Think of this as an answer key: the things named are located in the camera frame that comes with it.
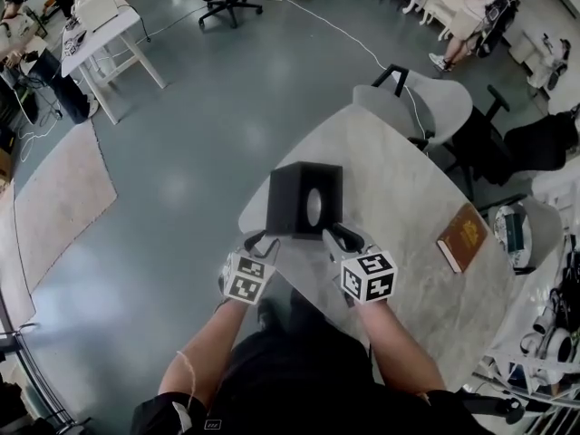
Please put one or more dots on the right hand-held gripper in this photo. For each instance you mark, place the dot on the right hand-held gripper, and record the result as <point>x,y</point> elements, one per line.
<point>369,279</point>

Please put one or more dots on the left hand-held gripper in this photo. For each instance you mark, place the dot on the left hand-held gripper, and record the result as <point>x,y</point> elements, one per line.
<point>247,283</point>

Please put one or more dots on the black tissue box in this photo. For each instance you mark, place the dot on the black tissue box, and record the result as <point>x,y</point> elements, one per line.
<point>290,197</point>

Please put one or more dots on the person's right forearm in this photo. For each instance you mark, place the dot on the person's right forearm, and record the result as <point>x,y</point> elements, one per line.
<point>399,347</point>

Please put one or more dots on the person's left forearm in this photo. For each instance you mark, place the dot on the person's left forearm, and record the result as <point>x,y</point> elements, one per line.
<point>204,356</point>

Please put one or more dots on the dark rectangular block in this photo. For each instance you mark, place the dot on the dark rectangular block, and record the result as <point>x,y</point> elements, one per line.
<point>515,231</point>

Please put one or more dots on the person's black shoe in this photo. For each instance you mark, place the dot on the person's black shoe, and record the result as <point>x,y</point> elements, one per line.
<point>267,313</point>

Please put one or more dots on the brown hardcover book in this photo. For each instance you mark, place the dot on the brown hardcover book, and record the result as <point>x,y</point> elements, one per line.
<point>464,236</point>

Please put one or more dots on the person's black clothing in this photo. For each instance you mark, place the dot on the person's black clothing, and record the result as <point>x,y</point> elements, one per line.
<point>294,379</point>

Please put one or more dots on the patterned round cushion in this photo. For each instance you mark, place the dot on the patterned round cushion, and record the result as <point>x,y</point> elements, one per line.
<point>500,234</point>

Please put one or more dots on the black armrest office chair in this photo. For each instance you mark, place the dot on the black armrest office chair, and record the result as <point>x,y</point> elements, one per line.
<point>480,147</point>

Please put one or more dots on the grey shell chair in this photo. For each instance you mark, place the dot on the grey shell chair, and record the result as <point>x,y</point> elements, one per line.
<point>435,102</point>
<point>546,225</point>

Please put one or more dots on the beige floor rug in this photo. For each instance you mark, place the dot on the beige floor rug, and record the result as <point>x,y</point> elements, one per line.
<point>11,261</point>
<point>63,197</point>

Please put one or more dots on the black low chair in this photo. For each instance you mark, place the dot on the black low chair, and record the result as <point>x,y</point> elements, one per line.
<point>494,406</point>

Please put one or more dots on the white headset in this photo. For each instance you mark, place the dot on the white headset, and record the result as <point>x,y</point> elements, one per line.
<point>559,345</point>

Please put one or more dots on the white work table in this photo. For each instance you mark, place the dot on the white work table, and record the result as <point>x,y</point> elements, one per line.
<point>97,41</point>

